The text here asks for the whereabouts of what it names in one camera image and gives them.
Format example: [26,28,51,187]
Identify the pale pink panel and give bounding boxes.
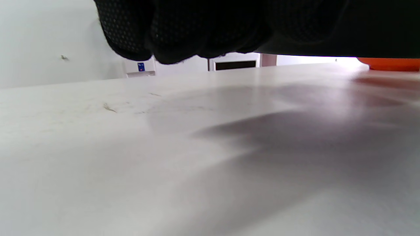
[261,53,278,67]

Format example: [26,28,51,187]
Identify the white water dispenser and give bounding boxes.
[124,56,156,78]

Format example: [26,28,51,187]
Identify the white framed dark panel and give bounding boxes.
[208,52,261,71]

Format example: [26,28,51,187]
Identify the person's left hand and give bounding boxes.
[94,0,274,64]

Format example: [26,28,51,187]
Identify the orange plastic bowl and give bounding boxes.
[357,57,420,72]

